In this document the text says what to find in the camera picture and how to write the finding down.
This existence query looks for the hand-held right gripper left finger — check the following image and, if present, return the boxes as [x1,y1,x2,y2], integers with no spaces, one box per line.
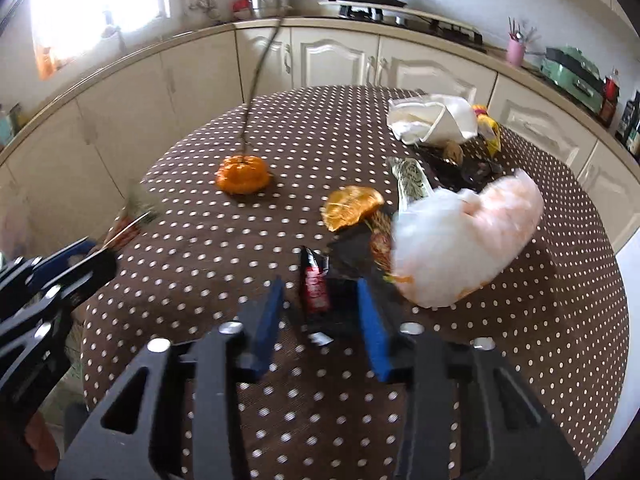
[55,277,287,480]

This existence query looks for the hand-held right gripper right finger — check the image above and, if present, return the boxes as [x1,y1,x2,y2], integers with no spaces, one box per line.
[356,277,586,480]

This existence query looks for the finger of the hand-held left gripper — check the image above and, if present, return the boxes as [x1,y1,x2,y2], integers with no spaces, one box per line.
[0,249,119,411]
[0,239,97,292]

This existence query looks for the red black snack wrapper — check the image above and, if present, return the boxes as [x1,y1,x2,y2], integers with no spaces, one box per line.
[299,246,334,314]

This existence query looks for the green red snack wrapper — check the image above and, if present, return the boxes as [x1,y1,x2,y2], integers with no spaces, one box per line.
[106,184,162,252]

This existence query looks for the person's left hand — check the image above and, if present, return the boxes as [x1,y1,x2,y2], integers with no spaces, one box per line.
[25,409,62,472]

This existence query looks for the brown polka dot tablecloth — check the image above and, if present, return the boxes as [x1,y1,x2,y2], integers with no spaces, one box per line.
[80,84,630,480]

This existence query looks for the white plastic bag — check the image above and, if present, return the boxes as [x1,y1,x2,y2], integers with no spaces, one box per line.
[390,169,546,309]

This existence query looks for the small orange pumpkin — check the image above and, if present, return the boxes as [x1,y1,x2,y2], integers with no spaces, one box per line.
[215,154,274,196]

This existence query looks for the clear green printed wrapper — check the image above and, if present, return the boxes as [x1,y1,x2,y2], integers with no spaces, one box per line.
[387,156,436,211]

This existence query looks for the dark crumpled wrapper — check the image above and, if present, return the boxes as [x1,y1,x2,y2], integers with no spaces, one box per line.
[417,142,504,194]

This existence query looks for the orange hanging cloth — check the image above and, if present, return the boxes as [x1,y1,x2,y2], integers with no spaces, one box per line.
[34,42,64,82]

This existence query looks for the white paper bag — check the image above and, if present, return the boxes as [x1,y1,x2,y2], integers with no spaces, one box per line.
[386,94,480,145]

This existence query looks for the yellow snack wrapper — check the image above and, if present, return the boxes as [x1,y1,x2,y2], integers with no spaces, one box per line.
[472,104,502,157]

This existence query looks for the kitchen window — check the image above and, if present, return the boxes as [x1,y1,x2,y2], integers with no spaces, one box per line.
[20,0,169,63]

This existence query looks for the thin brown twig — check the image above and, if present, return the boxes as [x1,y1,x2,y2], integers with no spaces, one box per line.
[240,16,284,160]

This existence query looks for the cream kitchen base cabinets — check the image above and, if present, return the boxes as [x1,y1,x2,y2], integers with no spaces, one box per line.
[0,17,640,311]

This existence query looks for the black gas stove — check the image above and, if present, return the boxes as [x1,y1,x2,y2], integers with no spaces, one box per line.
[340,4,485,47]

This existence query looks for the green electric cooker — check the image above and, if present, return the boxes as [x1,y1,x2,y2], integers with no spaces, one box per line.
[540,46,606,115]

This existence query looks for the dark green oil bottle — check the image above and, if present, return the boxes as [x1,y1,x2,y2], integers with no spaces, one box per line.
[616,91,640,145]

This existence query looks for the red cap sauce bottle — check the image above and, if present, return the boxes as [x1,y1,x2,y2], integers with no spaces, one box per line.
[599,67,621,128]

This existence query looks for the bundle of utensils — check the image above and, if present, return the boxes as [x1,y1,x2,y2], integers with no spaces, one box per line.
[507,16,543,45]

